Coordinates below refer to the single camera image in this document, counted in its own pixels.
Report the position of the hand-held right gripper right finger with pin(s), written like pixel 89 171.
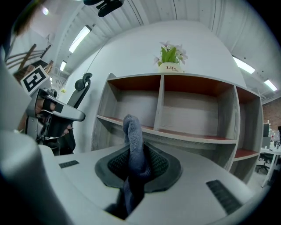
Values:
pixel 193 186

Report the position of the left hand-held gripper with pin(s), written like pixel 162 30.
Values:
pixel 34 80

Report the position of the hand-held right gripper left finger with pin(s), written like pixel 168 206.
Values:
pixel 87 180

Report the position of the dark blue cloth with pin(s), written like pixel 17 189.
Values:
pixel 134 140

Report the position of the grey wooden shelf unit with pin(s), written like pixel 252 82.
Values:
pixel 188 109

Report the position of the person's left hand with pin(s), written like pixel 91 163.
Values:
pixel 40 107

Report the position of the small yellow plant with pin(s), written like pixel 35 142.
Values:
pixel 63 90

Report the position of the black mesh office chair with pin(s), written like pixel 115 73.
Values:
pixel 82 82

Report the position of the long ceiling light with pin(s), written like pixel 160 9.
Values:
pixel 63 65
pixel 270 85
pixel 243 64
pixel 80 38

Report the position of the brown wooden chair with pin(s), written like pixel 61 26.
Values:
pixel 28 63

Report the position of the small black swivel chair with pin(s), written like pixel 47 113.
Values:
pixel 262 162

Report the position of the cream pot with pink flowers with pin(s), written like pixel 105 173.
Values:
pixel 171 68

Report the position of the black head-mounted device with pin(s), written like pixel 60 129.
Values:
pixel 107 7

